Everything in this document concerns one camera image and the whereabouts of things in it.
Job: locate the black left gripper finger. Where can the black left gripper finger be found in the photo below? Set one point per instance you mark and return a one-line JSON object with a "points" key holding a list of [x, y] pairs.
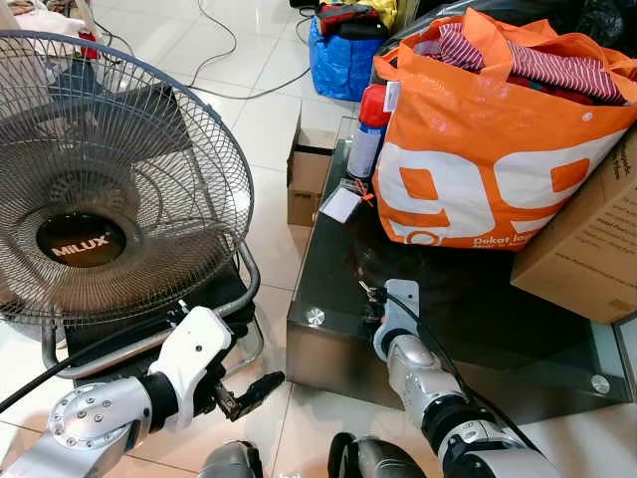
{"points": [[231, 403], [264, 382]]}

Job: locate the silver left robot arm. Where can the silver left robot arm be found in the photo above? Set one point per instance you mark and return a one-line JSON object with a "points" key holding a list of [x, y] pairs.
{"points": [[90, 418]]}

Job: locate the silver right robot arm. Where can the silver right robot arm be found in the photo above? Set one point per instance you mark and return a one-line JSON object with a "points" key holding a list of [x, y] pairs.
{"points": [[438, 398]]}

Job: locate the silver round table bolt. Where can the silver round table bolt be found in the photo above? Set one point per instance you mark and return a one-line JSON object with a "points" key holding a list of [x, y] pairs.
{"points": [[599, 383], [315, 317]]}

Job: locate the grey left robot leg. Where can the grey left robot leg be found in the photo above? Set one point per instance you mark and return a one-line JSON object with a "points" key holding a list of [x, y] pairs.
{"points": [[234, 463]]}

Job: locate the grey robot leg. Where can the grey robot leg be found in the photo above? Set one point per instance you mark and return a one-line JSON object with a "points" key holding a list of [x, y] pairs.
{"points": [[234, 463], [373, 458]]}

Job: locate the dark glass low table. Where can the dark glass low table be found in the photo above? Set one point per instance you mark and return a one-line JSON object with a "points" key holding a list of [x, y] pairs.
{"points": [[468, 299]]}

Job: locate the white paper tag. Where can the white paper tag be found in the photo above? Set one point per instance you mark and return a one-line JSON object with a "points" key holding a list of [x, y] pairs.
{"points": [[340, 204]]}

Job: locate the grey right robot leg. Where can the grey right robot leg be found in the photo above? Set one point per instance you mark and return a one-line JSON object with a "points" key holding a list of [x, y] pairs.
{"points": [[373, 458]]}

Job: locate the small brown cardboard box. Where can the small brown cardboard box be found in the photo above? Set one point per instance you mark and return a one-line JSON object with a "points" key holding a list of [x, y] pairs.
{"points": [[309, 169]]}

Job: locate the red and white spray can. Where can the red and white spray can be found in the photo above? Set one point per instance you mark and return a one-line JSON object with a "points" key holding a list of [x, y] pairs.
{"points": [[368, 129]]}

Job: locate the orange and white shopping bag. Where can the orange and white shopping bag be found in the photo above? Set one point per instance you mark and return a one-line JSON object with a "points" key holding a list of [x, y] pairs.
{"points": [[468, 139]]}

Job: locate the large brown cardboard box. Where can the large brown cardboard box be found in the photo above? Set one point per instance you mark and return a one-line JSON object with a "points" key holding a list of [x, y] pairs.
{"points": [[587, 254]]}

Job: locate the blue plastic bag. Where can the blue plastic bag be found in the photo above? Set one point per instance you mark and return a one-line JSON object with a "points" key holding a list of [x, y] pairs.
{"points": [[343, 65]]}

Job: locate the grey metal Milux floor fan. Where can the grey metal Milux floor fan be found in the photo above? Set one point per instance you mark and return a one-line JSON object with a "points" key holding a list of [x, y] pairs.
{"points": [[109, 149]]}

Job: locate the red and yellow bag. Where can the red and yellow bag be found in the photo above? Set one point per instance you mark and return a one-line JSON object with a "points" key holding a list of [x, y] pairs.
{"points": [[353, 15]]}

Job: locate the red white striped cloth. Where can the red white striped cloth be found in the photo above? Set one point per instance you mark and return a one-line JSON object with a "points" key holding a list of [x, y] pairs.
{"points": [[557, 70]]}

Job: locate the black rubbish bag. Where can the black rubbish bag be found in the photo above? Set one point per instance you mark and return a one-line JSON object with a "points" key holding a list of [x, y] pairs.
{"points": [[609, 20]]}

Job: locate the pink white cloth pile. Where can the pink white cloth pile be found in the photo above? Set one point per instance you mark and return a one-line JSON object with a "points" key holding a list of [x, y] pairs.
{"points": [[45, 20]]}

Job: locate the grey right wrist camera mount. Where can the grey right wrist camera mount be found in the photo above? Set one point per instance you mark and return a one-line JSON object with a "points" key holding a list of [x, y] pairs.
{"points": [[401, 309]]}

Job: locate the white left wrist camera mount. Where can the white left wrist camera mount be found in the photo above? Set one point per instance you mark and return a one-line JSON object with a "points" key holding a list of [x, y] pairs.
{"points": [[189, 349]]}

